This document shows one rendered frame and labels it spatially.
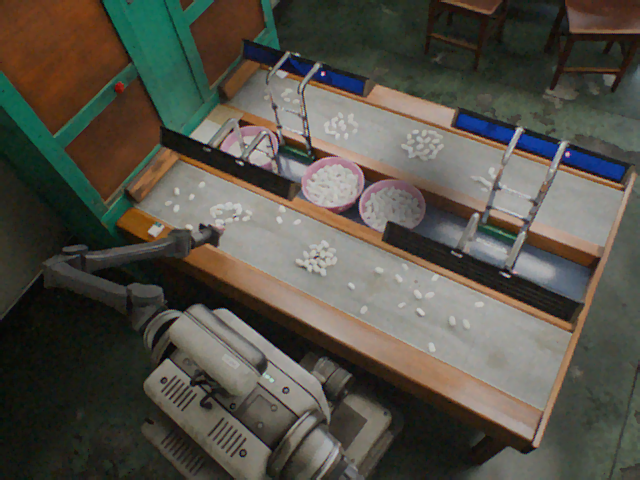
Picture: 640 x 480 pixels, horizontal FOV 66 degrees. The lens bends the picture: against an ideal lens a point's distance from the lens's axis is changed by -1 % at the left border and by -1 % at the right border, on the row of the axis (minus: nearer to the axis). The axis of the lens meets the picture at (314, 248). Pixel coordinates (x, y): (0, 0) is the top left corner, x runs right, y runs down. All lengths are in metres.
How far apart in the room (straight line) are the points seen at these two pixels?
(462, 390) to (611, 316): 1.32
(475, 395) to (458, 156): 1.04
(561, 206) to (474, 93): 1.62
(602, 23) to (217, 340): 3.12
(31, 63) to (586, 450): 2.65
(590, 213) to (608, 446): 1.07
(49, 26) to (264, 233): 1.03
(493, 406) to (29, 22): 1.88
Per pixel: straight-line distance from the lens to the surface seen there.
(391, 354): 1.79
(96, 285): 1.48
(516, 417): 1.80
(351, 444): 2.02
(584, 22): 3.59
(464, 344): 1.86
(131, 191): 2.26
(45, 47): 1.91
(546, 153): 1.93
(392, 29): 4.16
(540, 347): 1.92
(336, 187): 2.17
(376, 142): 2.32
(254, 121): 2.46
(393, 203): 2.11
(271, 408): 1.06
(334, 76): 2.12
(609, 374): 2.80
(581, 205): 2.26
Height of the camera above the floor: 2.47
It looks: 59 degrees down
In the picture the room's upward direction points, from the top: 12 degrees counter-clockwise
